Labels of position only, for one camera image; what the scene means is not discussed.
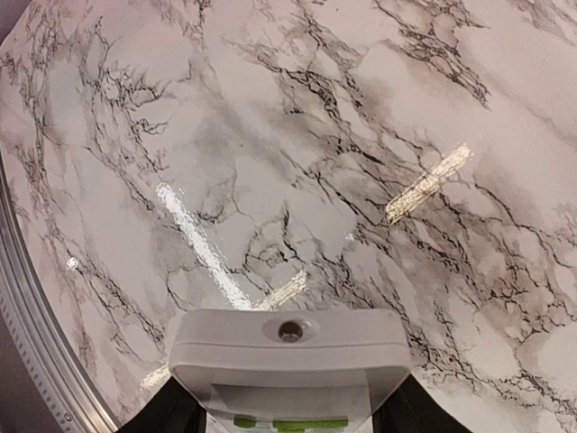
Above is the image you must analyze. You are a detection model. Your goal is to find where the front aluminium rail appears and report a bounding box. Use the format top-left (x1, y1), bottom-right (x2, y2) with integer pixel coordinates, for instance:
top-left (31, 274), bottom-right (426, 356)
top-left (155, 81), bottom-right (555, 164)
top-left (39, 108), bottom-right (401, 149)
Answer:
top-left (1, 170), bottom-right (119, 432)

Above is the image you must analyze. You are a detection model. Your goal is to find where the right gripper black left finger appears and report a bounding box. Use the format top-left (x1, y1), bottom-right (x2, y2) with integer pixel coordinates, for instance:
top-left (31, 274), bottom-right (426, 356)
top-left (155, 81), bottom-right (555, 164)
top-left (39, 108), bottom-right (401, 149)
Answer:
top-left (119, 377), bottom-right (206, 433)

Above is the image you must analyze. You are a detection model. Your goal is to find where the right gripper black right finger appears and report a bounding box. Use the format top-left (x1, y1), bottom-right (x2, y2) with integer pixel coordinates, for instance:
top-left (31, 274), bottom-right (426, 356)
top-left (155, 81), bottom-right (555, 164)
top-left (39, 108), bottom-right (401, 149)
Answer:
top-left (371, 375), bottom-right (446, 433)

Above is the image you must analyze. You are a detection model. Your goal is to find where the white remote control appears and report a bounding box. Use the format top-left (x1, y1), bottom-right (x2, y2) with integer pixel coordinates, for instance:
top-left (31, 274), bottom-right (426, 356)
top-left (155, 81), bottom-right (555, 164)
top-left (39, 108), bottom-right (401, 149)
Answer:
top-left (169, 309), bottom-right (411, 432)

